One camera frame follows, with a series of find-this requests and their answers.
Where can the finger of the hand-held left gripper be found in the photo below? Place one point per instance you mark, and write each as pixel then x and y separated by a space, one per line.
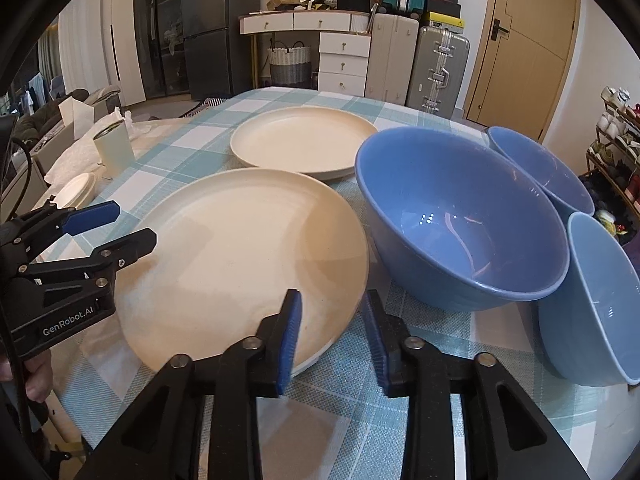
pixel 92 215
pixel 132 245

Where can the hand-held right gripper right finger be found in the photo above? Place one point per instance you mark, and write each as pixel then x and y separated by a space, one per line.
pixel 375 340

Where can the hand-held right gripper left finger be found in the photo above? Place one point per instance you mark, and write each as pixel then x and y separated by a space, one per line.
pixel 290 340

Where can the large cream plate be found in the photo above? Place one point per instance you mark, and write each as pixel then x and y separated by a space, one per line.
pixel 240 260
pixel 300 140

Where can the light blue bowl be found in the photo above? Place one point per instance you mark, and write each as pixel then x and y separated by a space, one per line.
pixel 600 300

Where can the person's left hand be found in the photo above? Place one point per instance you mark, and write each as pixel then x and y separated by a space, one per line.
pixel 40 375

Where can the small cream plate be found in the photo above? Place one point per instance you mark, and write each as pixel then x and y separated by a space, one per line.
pixel 75 190

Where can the cream cup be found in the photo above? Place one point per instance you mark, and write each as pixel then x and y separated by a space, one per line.
pixel 115 152

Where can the checked teal tablecloth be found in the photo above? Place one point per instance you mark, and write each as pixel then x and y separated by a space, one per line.
pixel 330 440

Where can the grey sofa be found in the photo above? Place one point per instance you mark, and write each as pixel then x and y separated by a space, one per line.
pixel 55 105

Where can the striped rug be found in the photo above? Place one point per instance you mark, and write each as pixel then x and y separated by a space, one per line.
pixel 202 106

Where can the dark glass cabinet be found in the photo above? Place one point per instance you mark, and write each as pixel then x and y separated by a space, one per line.
pixel 162 30

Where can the dark grey refrigerator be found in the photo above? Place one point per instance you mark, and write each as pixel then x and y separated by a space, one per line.
pixel 220 25

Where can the woven laundry basket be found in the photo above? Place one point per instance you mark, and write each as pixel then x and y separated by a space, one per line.
pixel 290 65

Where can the white vanity desk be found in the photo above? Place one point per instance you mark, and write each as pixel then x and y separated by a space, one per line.
pixel 342 65

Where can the silver suitcase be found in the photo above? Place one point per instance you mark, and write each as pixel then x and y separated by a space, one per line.
pixel 440 70

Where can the cream suitcase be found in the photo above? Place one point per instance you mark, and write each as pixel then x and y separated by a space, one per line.
pixel 392 60

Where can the wooden shoe rack with shoes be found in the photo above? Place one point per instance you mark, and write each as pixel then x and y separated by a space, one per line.
pixel 617 130

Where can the yellow black shoe box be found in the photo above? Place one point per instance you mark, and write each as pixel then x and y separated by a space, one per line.
pixel 445 22

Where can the wooden door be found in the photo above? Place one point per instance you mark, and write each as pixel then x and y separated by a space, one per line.
pixel 530 45

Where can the black shoe box red logo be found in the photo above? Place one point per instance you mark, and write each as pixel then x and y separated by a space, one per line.
pixel 444 4

